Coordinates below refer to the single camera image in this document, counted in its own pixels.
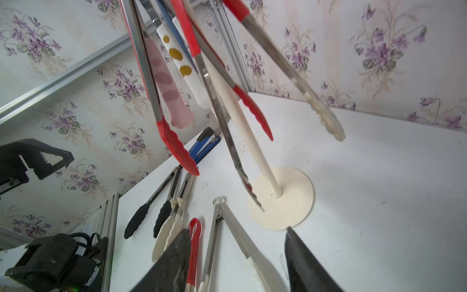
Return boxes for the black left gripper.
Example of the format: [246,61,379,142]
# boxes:
[1,139,74,195]

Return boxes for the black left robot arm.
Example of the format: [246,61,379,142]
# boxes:
[1,139,109,292]

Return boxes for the red handled tongs front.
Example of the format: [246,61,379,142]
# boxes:
[186,218,202,292]

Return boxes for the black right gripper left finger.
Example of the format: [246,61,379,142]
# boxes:
[131,229,191,292]

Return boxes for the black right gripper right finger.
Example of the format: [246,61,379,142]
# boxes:
[285,227,343,292]

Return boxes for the blue handled cream tongs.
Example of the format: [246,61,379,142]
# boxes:
[155,0,198,73]

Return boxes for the black steel tongs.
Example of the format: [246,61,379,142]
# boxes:
[123,165,183,240]

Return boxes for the red steel tongs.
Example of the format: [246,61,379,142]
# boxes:
[119,0,274,177]

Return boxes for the steel cream-tipped tongs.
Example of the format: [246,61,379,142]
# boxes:
[152,173,195,263]
[198,197,289,292]

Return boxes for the white utensil rack stand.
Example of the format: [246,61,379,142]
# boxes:
[180,0,315,231]

